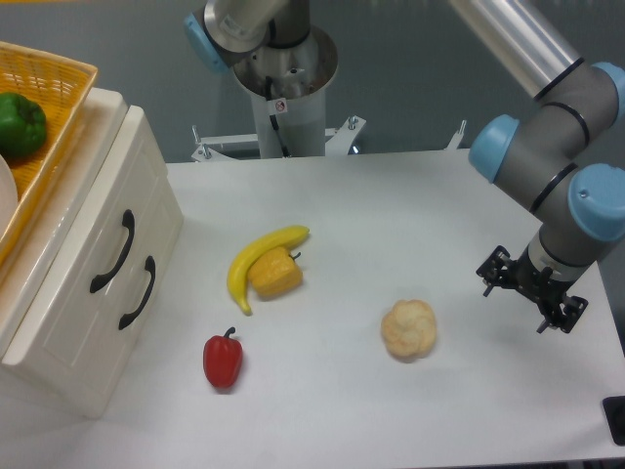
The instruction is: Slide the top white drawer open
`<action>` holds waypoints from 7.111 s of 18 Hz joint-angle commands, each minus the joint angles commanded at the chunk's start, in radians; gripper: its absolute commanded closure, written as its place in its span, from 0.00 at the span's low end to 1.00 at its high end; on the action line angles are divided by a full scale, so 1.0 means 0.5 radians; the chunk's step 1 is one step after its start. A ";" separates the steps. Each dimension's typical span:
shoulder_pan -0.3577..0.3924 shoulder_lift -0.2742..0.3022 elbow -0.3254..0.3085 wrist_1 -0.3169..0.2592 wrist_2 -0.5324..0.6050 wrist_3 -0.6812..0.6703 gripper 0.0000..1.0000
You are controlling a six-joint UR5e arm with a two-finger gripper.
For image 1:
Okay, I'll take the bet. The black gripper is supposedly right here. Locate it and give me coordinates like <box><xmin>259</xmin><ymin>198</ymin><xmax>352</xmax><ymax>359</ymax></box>
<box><xmin>476</xmin><ymin>245</ymin><xmax>588</xmax><ymax>333</ymax></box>

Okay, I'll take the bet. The black top drawer handle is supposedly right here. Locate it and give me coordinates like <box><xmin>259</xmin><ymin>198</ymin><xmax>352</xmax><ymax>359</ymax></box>
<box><xmin>89</xmin><ymin>209</ymin><xmax>136</xmax><ymax>294</ymax></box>

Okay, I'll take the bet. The black drawer handle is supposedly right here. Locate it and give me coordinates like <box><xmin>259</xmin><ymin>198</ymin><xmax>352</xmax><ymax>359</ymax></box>
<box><xmin>118</xmin><ymin>255</ymin><xmax>156</xmax><ymax>330</ymax></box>
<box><xmin>89</xmin><ymin>209</ymin><xmax>136</xmax><ymax>294</ymax></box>

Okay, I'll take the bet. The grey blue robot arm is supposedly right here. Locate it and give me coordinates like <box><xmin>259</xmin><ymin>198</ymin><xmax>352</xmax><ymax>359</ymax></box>
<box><xmin>185</xmin><ymin>1</ymin><xmax>624</xmax><ymax>332</ymax></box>

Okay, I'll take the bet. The white drawer cabinet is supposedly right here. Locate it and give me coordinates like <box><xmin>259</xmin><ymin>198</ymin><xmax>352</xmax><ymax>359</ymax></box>
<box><xmin>1</xmin><ymin>88</ymin><xmax>184</xmax><ymax>418</ymax></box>

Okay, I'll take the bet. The round bread roll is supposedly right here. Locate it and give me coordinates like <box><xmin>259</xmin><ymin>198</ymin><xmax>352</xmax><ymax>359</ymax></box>
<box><xmin>380</xmin><ymin>299</ymin><xmax>438</xmax><ymax>360</ymax></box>

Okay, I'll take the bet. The black device at table edge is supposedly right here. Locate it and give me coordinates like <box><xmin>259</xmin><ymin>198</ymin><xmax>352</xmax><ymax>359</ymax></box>
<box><xmin>602</xmin><ymin>396</ymin><xmax>625</xmax><ymax>447</ymax></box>

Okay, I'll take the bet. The yellow banana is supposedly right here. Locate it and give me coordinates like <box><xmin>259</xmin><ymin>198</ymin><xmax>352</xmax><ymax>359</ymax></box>
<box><xmin>227</xmin><ymin>225</ymin><xmax>310</xmax><ymax>316</ymax></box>

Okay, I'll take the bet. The yellow bell pepper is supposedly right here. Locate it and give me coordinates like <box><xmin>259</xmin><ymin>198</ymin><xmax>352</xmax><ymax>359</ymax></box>
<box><xmin>247</xmin><ymin>246</ymin><xmax>304</xmax><ymax>299</ymax></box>

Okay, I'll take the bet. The red bell pepper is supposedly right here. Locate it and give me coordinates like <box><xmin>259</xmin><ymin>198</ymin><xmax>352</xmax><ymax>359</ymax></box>
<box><xmin>203</xmin><ymin>326</ymin><xmax>243</xmax><ymax>389</ymax></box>

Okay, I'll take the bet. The yellow woven basket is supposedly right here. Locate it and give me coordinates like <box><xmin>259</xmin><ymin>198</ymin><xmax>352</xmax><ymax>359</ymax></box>
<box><xmin>1</xmin><ymin>42</ymin><xmax>99</xmax><ymax>262</ymax></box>

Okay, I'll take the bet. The white plate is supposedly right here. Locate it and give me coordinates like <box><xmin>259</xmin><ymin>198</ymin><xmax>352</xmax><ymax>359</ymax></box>
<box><xmin>0</xmin><ymin>157</ymin><xmax>19</xmax><ymax>235</ymax></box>

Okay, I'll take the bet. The green bell pepper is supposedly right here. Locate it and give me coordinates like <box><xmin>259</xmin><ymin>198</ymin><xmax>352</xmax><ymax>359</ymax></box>
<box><xmin>1</xmin><ymin>92</ymin><xmax>47</xmax><ymax>158</ymax></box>

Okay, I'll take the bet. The white right table bracket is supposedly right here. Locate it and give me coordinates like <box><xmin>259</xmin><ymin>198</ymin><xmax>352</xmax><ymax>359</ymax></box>
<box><xmin>445</xmin><ymin>119</ymin><xmax>468</xmax><ymax>150</ymax></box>

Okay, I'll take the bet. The white table bracket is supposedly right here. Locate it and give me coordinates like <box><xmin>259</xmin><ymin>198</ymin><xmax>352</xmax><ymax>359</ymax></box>
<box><xmin>445</xmin><ymin>119</ymin><xmax>468</xmax><ymax>150</ymax></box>
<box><xmin>191</xmin><ymin>125</ymin><xmax>260</xmax><ymax>162</ymax></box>
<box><xmin>325</xmin><ymin>115</ymin><xmax>367</xmax><ymax>157</ymax></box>

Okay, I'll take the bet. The white middle table bracket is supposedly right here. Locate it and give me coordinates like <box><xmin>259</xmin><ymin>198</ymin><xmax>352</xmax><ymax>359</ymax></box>
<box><xmin>325</xmin><ymin>115</ymin><xmax>367</xmax><ymax>157</ymax></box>

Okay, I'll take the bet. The black cable on pedestal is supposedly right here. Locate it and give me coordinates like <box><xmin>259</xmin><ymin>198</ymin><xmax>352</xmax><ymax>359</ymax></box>
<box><xmin>265</xmin><ymin>75</ymin><xmax>292</xmax><ymax>158</ymax></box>

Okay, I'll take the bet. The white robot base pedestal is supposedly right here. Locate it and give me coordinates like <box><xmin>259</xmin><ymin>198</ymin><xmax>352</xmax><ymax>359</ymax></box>
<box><xmin>233</xmin><ymin>26</ymin><xmax>338</xmax><ymax>158</ymax></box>

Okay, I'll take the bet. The white left table bracket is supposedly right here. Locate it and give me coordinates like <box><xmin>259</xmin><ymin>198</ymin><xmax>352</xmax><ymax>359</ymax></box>
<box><xmin>191</xmin><ymin>125</ymin><xmax>260</xmax><ymax>162</ymax></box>

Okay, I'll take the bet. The black bottom drawer handle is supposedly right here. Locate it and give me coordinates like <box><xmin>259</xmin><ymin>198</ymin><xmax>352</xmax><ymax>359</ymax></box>
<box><xmin>118</xmin><ymin>255</ymin><xmax>156</xmax><ymax>330</ymax></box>

